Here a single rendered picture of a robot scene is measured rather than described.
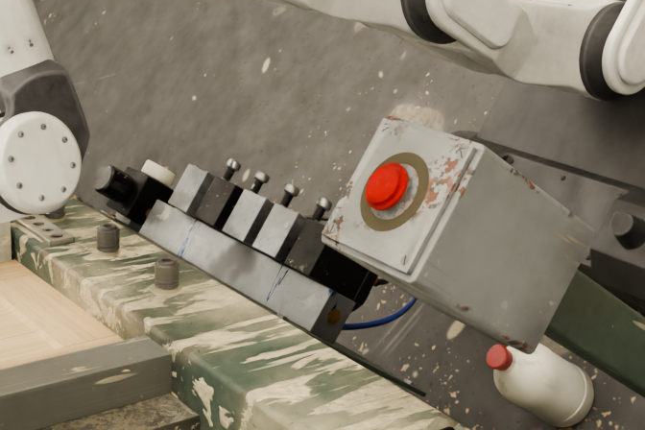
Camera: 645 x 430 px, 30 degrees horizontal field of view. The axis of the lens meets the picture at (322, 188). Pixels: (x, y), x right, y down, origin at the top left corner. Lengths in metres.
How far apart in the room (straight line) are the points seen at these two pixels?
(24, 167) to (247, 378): 0.27
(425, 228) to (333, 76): 1.73
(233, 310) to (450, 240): 0.32
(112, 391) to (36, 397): 0.07
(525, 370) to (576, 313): 0.70
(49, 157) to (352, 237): 0.24
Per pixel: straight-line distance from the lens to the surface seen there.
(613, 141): 1.85
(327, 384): 1.03
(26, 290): 1.32
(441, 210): 0.90
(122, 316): 1.18
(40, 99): 0.95
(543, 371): 1.79
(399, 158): 0.95
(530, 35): 1.63
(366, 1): 1.46
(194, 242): 1.43
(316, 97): 2.62
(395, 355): 2.17
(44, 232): 1.39
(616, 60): 1.73
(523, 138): 1.95
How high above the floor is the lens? 1.56
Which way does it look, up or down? 39 degrees down
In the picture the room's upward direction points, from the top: 58 degrees counter-clockwise
